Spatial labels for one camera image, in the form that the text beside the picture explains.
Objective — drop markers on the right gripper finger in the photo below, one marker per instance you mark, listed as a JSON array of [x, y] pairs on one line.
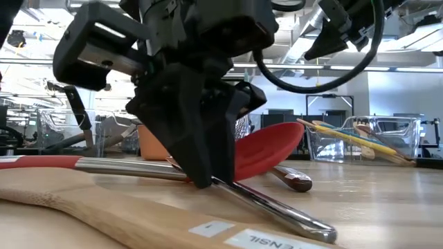
[[327, 43]]

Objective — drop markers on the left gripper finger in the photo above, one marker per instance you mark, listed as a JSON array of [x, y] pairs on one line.
[[225, 138], [180, 121]]

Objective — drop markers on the red slotted spoon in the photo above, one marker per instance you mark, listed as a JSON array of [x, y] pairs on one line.
[[263, 148]]

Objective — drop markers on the long wooden slotted spatula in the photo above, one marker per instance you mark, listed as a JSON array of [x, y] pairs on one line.
[[320, 123]]

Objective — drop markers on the dark brown wooden spoon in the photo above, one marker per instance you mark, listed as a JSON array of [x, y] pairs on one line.
[[391, 142], [294, 180]]

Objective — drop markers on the yellow silicone spoon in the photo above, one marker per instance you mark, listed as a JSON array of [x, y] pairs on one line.
[[356, 140]]

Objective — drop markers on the large round black spatula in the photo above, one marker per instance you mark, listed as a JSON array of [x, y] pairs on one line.
[[78, 107]]

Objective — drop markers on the wooden fork spoon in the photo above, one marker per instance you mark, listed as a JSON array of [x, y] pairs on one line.
[[365, 150]]

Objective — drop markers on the large light wooden spoon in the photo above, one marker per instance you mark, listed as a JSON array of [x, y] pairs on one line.
[[104, 211]]

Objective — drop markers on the teal steel box grater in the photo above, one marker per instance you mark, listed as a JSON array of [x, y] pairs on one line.
[[242, 128]]

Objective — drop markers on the orange plastic bin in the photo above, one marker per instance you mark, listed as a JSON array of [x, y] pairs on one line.
[[152, 145]]

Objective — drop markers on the black cabinet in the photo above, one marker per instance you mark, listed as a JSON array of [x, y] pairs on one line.
[[273, 117]]

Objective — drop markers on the long LED light bar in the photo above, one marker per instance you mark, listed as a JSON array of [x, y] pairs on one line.
[[398, 69]]

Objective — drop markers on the clear plastic bin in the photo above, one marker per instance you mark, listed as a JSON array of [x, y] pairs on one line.
[[52, 128], [408, 138]]

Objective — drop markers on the black stand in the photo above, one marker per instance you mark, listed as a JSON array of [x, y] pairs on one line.
[[436, 131]]

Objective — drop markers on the silver ventilation duct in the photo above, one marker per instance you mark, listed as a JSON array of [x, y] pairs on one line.
[[297, 38]]

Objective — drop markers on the black workstation frame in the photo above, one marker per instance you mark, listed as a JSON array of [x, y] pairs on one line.
[[328, 96]]

